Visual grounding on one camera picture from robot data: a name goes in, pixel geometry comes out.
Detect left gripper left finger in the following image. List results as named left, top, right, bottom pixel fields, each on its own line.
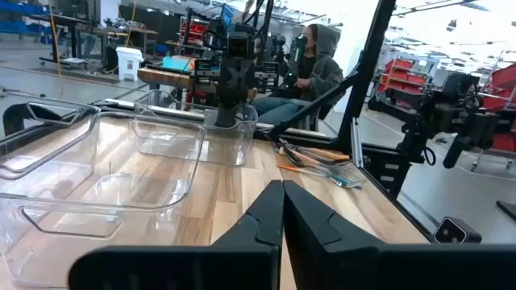
left=189, top=180, right=285, bottom=290

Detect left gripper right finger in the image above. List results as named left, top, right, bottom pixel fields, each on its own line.
left=283, top=180, right=384, bottom=290

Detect teal-handled black spoon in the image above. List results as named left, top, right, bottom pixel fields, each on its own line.
left=281, top=147, right=358, bottom=189

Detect orange-handled silver fork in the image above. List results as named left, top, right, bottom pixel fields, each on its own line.
left=277, top=160, right=368, bottom=189

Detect peach-handled silver fork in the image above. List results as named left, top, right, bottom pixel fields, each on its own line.
left=300, top=147, right=352, bottom=162
left=277, top=147, right=330, bottom=174

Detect clear plastic bin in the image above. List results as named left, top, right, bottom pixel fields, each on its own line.
left=0, top=111, right=207, bottom=290
left=132, top=90, right=259, bottom=167
left=0, top=100, right=102, bottom=180

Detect teal box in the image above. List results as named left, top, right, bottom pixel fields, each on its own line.
left=161, top=55, right=198, bottom=73

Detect wooden workbench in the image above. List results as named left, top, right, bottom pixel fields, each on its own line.
left=136, top=66, right=195, bottom=90

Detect person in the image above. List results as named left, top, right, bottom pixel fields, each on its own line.
left=252, top=23, right=346, bottom=126

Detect white trash bin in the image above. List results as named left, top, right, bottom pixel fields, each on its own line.
left=115, top=46, right=144, bottom=83

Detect red storage bin shelf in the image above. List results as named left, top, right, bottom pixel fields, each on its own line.
left=481, top=63, right=516, bottom=153
left=377, top=58, right=428, bottom=108

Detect blue storage shelf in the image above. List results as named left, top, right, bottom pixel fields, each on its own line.
left=0, top=1, right=52, bottom=44

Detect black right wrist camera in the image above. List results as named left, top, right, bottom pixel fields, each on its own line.
left=227, top=31, right=254, bottom=58

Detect black table-level camera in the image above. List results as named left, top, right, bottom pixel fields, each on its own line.
left=433, top=216, right=483, bottom=245

